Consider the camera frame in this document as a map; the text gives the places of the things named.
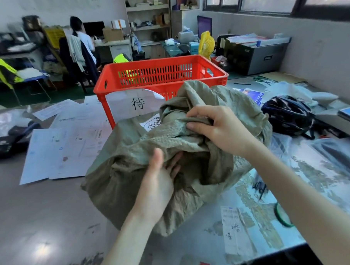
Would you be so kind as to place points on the black office chair with clothes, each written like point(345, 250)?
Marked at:
point(77, 61)

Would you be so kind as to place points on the person's left thumb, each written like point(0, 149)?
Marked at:
point(158, 160)

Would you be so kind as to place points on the yellow green chair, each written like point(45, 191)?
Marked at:
point(13, 75)

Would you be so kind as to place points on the person's left middle finger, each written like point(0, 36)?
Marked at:
point(175, 171)

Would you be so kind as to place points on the black binder clips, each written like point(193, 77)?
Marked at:
point(260, 187)

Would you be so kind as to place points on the red plastic basket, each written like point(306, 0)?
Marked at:
point(160, 70)

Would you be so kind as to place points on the olive green garment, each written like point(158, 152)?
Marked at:
point(141, 164)

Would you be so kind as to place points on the grey storage box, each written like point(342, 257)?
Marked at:
point(258, 56)

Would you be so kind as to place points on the person's right thumb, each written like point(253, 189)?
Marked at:
point(199, 127)

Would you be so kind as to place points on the yellow desk fan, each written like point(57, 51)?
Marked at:
point(206, 44)

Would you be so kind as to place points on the person's right hand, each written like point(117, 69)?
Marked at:
point(224, 128)

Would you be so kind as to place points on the person's left forearm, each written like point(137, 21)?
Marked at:
point(125, 248)

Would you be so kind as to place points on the green tape roll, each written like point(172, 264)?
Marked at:
point(281, 216)

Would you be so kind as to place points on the person's right forearm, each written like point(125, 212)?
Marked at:
point(305, 209)

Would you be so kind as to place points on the white paper label sheet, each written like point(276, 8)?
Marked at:
point(133, 105)

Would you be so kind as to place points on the black handheld device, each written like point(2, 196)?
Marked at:
point(10, 139)

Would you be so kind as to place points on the white printed paper sheet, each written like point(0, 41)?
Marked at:
point(56, 108)
point(42, 155)
point(83, 146)

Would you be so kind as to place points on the person's left hand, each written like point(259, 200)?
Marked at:
point(154, 192)

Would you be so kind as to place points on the black bicycle helmet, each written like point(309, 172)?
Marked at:
point(288, 114)

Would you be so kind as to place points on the brown cardboard box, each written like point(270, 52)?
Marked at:
point(112, 34)

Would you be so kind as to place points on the wooden shelf unit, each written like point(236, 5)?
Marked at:
point(148, 22)

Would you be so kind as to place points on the blue printed booklet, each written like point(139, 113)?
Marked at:
point(253, 95)

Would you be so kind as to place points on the computer monitor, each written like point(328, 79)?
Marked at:
point(204, 25)

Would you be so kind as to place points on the white paper receipt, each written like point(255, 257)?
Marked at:
point(235, 229)

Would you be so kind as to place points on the black monitor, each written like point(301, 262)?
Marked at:
point(93, 28)

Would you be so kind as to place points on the white drawer desk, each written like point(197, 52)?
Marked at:
point(115, 48)

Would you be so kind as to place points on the white plastic bag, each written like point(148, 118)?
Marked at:
point(294, 92)

